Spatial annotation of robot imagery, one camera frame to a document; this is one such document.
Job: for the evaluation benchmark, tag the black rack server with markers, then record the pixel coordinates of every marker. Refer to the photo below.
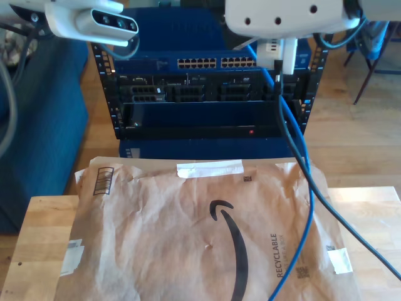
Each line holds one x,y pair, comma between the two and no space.
188,87

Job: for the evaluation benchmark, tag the blue denim jacket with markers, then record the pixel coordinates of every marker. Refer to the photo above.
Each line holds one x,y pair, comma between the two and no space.
379,40

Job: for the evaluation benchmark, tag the camouflage cloth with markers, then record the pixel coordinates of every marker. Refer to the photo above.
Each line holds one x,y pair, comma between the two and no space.
12,50

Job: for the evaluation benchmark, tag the black rack shelf tray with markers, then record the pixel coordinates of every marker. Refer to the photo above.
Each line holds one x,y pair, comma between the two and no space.
188,131

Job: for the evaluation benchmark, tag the dark metal chair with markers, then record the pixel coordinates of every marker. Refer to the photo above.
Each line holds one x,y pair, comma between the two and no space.
364,84

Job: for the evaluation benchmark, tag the blue flat metal box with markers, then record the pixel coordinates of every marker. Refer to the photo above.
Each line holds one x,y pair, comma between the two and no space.
188,149

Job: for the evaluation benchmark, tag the long white tape strip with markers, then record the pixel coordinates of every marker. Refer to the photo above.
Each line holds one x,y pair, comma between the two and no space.
213,168

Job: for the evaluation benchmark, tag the blue sofa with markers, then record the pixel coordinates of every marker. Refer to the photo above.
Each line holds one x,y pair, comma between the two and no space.
40,125

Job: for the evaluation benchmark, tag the brown paper mailer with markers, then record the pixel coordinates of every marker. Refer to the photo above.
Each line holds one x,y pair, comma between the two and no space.
156,235

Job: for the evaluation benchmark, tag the short white tape piece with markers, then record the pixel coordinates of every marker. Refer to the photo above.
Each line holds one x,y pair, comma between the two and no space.
340,260

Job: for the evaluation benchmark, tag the white printed label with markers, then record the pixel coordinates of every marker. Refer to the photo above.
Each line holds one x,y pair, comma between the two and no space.
72,257

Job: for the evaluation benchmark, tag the blue network switch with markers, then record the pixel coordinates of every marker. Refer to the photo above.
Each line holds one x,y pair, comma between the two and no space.
188,47

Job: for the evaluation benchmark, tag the black server rack frame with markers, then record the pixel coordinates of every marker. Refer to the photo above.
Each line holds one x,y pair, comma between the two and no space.
103,62

